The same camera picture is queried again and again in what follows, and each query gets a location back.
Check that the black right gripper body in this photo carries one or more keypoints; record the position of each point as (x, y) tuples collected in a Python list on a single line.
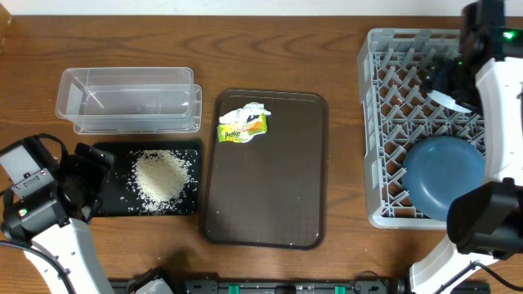
[(448, 78)]

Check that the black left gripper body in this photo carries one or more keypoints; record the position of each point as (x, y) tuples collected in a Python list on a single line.
[(85, 178)]

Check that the light blue bowl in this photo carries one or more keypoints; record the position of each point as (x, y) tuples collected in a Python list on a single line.
[(449, 102)]

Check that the dark blue plate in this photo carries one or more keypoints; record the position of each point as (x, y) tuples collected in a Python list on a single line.
[(439, 170)]

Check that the yellow snack wrapper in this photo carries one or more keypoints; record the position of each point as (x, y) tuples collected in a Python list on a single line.
[(242, 132)]

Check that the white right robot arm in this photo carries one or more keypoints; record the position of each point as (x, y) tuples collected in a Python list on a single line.
[(484, 225)]

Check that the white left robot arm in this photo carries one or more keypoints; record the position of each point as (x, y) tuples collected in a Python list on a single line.
[(64, 253)]

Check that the grey dishwasher rack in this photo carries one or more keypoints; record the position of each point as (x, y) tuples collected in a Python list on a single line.
[(398, 114)]

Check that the black plastic tray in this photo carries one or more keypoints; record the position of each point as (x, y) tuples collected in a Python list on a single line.
[(116, 199)]

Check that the clear plastic bin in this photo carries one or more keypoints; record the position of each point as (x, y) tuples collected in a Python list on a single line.
[(77, 84)]

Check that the pile of rice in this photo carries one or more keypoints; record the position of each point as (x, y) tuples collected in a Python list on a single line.
[(163, 181)]

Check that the crumpled white tissue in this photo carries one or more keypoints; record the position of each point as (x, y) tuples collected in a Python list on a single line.
[(244, 114)]

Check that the brown serving tray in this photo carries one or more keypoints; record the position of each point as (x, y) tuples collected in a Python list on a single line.
[(270, 191)]

